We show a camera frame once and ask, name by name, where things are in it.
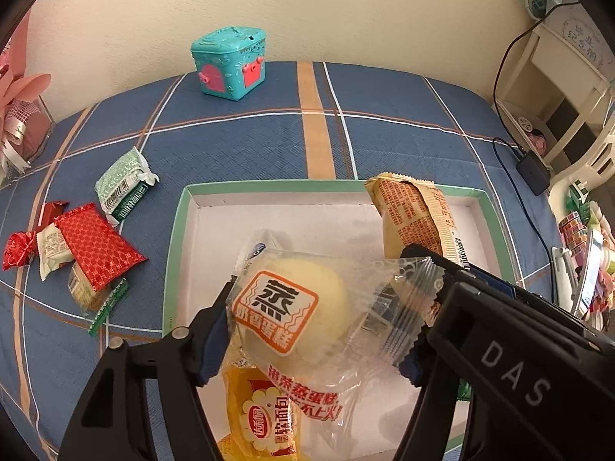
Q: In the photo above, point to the red flower print snack packet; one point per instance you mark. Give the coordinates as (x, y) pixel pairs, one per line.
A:
(17, 249)

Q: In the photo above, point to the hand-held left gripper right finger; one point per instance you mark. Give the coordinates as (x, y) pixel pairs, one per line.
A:
(411, 369)

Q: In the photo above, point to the clear biscuit packet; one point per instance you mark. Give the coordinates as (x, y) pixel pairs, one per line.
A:
(86, 293)

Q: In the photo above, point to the dark green snack packet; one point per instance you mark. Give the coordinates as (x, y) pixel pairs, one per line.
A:
(463, 389)

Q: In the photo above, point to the mint green box tray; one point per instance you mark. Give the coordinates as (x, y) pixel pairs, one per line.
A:
(288, 216)

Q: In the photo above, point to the white wooden shelf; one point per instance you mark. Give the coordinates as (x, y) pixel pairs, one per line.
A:
(543, 67)

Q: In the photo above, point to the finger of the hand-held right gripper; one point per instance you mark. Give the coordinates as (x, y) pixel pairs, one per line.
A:
(423, 252)

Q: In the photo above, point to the blue plaid tablecloth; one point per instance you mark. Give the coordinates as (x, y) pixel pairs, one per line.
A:
(384, 129)

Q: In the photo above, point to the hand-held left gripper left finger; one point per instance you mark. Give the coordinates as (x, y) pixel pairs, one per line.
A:
(216, 345)

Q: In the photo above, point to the clear steamed cake packet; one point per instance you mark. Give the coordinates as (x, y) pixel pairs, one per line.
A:
(288, 307)

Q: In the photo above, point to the pink flower bouquet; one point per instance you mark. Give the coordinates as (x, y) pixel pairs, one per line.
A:
(29, 89)

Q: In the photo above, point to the orange beige bread packet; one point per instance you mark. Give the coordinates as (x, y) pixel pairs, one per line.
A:
(413, 211)

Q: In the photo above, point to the black power adapter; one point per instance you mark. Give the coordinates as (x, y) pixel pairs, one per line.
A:
(533, 173)

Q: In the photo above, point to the long red patterned snack packet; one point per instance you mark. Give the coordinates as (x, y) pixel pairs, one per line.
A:
(96, 249)

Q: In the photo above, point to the teal toy house box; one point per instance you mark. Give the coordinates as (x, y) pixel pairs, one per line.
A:
(226, 57)

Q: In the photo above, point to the mint green snack packet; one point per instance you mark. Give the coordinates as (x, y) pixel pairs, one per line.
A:
(122, 180)

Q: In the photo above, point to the yellow bread packet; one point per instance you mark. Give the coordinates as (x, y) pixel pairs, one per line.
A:
(259, 422)

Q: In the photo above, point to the colourful toy pile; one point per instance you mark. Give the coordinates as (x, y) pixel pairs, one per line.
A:
(586, 249)

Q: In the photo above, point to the beige green snack packet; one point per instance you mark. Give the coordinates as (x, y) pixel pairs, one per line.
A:
(53, 249)

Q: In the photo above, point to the pink framed box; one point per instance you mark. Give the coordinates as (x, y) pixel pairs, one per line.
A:
(36, 127)

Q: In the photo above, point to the dark red snack packet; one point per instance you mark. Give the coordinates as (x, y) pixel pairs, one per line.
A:
(50, 211)

